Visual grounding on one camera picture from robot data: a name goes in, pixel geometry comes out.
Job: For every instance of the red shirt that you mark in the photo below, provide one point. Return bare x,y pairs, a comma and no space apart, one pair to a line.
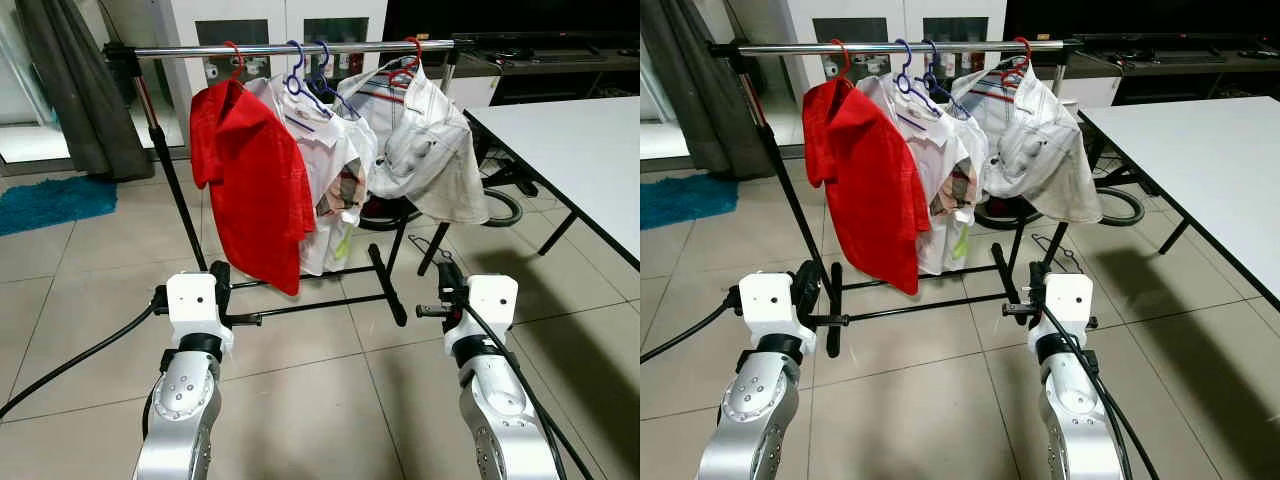
255,180
870,180

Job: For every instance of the red plastic hanger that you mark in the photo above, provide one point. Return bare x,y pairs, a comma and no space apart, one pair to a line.
415,62
848,60
241,62
1025,60

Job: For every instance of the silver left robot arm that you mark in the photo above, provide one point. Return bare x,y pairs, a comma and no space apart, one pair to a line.
750,420
180,420

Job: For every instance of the blue plastic hanger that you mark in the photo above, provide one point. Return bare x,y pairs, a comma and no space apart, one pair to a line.
909,58
301,60
937,58
328,58

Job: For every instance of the cream shirt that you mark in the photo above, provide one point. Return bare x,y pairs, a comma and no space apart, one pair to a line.
430,150
1040,150

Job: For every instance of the blue rug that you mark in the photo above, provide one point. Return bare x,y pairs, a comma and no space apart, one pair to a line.
50,205
680,200

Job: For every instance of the white shirt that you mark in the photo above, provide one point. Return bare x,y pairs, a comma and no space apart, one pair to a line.
320,150
930,150

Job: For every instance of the grey curtain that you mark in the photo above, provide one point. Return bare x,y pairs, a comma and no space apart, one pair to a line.
80,90
710,90

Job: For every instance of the metal clothes rack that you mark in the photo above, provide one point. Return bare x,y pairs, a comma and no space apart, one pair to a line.
780,48
180,49

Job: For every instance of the black television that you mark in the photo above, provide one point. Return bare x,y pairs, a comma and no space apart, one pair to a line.
1130,15
500,15

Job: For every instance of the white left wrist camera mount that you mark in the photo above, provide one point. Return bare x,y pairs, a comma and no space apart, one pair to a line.
768,300
192,300

